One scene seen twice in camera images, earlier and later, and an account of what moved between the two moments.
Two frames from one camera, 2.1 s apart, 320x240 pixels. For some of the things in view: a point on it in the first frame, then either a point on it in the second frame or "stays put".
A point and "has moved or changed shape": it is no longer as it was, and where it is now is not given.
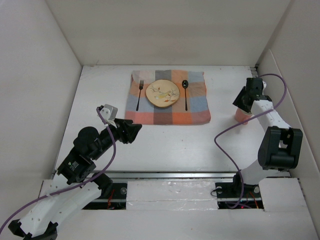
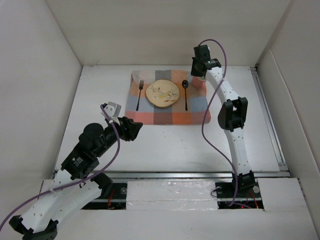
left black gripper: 126,129 stays put
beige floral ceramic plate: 162,93 stays put
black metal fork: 140,87 stays put
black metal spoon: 185,84 stays put
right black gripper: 238,101 to 194,72
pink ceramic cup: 241,115 has moved or changed shape
